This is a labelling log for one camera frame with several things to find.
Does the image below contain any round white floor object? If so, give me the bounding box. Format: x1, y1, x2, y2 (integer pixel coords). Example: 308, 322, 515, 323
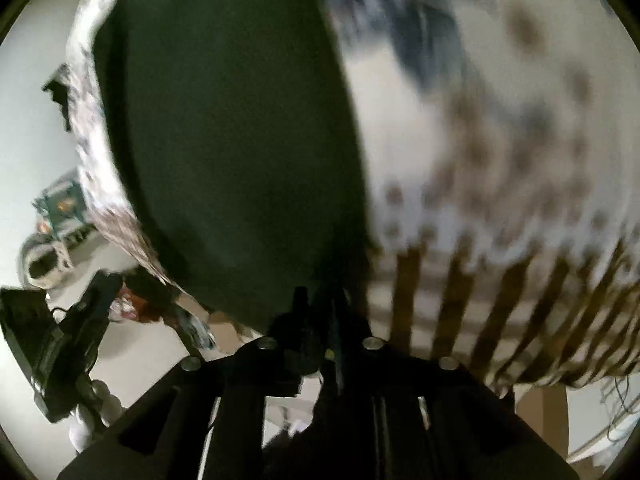
17, 234, 74, 290

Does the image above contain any brown cardboard box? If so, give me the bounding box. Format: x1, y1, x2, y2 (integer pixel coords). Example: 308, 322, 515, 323
514, 385, 570, 460

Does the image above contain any green metal rack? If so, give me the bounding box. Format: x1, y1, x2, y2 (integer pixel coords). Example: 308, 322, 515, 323
32, 170, 96, 243

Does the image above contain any black white striped garment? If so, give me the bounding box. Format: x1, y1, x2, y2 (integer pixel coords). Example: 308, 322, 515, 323
93, 0, 369, 330

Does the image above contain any white floral bed sheet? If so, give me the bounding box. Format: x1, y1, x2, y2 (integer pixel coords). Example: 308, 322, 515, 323
67, 0, 639, 392

